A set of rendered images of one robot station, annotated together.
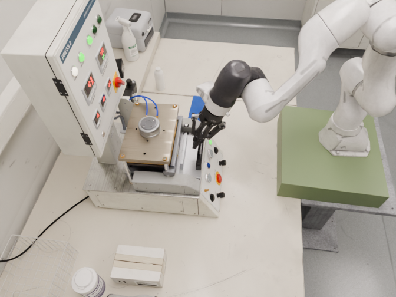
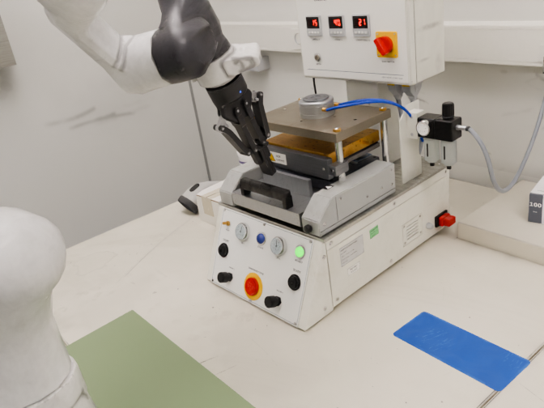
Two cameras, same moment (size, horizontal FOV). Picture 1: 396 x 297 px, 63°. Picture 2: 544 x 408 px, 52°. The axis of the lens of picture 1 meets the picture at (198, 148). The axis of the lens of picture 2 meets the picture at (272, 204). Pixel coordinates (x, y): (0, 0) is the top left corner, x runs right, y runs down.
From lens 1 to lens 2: 1.81 m
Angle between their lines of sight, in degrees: 92
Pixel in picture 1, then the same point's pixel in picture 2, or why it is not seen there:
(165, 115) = (327, 124)
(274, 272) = (86, 296)
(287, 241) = (87, 326)
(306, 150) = (122, 380)
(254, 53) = not seen: outside the picture
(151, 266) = (214, 192)
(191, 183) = (230, 177)
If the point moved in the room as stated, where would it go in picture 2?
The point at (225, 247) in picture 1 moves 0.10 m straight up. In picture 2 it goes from (167, 271) to (159, 237)
